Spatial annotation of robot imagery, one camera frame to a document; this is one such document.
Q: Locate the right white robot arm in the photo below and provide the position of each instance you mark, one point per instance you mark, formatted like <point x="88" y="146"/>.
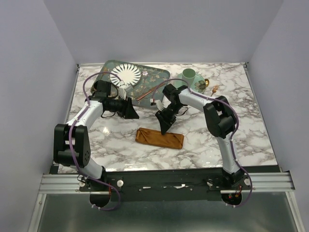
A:
<point x="221" y="121"/>

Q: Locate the teal floral serving tray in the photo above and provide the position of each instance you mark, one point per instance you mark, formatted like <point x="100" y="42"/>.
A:
<point x="155" y="77"/>

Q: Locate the white black striped plate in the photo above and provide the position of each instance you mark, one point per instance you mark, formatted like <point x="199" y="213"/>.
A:
<point x="128" y="73"/>

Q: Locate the gold spoon with flower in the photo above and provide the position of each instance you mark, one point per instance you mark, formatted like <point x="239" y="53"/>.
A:
<point x="201" y="85"/>

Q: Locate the copper fork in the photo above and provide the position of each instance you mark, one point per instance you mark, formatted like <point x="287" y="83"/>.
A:
<point x="214" y="90"/>

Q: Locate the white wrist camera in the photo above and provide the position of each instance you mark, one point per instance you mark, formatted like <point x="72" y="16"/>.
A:
<point x="159" y="105"/>
<point x="123" y="90"/>

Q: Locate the mint green cup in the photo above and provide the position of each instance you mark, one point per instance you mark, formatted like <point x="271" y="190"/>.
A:
<point x="188" y="75"/>

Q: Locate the orange-brown cloth napkin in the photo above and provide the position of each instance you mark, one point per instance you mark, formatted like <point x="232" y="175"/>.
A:
<point x="155" y="138"/>

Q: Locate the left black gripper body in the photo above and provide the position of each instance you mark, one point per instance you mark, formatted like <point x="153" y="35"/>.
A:
<point x="117" y="105"/>

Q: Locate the copper table knife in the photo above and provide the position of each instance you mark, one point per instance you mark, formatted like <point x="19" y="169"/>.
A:
<point x="145" y="94"/>

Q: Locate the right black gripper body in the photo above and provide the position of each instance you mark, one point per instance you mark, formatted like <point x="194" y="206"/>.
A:
<point x="171" y="110"/>

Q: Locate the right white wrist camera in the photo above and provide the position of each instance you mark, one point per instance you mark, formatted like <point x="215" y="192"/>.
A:
<point x="159" y="105"/>

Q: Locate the aluminium frame rail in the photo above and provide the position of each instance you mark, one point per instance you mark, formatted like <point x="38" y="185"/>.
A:
<point x="68" y="183"/>

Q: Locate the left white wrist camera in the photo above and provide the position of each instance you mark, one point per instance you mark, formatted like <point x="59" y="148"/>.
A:
<point x="123" y="90"/>

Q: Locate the mint green saucer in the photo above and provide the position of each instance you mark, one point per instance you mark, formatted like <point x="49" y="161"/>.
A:
<point x="179" y="83"/>

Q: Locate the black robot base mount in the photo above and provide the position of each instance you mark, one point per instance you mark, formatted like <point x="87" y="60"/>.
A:
<point x="210" y="184"/>

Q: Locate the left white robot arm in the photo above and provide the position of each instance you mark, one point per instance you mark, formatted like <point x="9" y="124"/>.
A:
<point x="71" y="140"/>

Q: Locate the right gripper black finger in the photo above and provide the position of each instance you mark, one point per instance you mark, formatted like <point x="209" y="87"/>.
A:
<point x="169" y="122"/>
<point x="164" y="123"/>

